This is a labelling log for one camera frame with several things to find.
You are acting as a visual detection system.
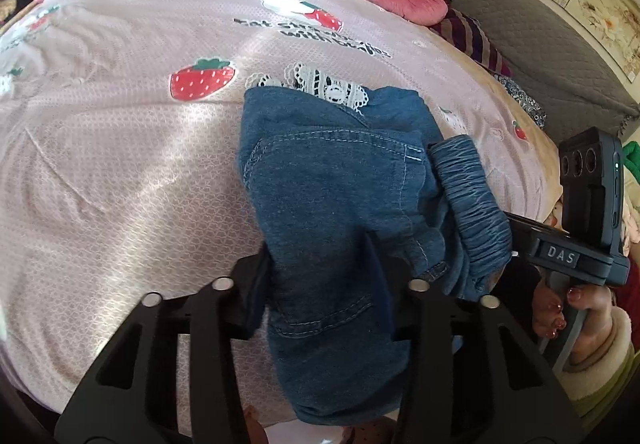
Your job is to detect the pink strawberry printed bed sheet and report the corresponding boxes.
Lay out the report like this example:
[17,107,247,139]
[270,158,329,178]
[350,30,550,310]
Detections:
[0,0,566,430]

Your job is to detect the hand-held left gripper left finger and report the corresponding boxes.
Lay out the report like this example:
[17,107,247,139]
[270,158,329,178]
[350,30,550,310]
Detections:
[54,244,273,444]

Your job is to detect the blue denim pants lace trim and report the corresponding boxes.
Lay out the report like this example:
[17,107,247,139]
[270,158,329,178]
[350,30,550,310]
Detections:
[237,62,516,425]

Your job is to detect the grey quilted headboard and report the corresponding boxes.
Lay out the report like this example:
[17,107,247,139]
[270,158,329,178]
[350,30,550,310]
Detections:
[392,0,640,135]

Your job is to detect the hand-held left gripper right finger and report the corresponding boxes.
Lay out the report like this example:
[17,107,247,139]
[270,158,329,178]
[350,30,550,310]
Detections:
[365,230,586,444]

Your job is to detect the person's right hand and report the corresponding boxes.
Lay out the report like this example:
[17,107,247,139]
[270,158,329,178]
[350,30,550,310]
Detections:
[531,281,621,367]

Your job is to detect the purple striped pillow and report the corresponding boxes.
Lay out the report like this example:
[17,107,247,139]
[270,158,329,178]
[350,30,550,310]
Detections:
[430,7,513,78]

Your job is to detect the blue patterned cloth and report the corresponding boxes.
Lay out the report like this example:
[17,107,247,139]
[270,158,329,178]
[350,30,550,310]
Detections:
[492,72,548,127]

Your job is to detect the green cloth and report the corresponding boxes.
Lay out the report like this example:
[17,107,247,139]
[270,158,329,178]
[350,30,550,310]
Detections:
[622,139,640,175]

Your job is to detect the person's right forearm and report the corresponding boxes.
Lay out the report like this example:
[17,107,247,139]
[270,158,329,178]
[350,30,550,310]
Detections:
[562,307,640,420]

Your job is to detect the dark floral cloth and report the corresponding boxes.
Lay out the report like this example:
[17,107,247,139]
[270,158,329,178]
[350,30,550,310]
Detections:
[0,0,36,32]

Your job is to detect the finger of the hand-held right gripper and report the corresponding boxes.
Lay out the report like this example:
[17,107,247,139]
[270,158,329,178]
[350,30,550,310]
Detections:
[504,210,538,261]

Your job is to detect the pink dotted cloth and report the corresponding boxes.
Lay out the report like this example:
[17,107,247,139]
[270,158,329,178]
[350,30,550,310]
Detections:
[340,419,396,444]

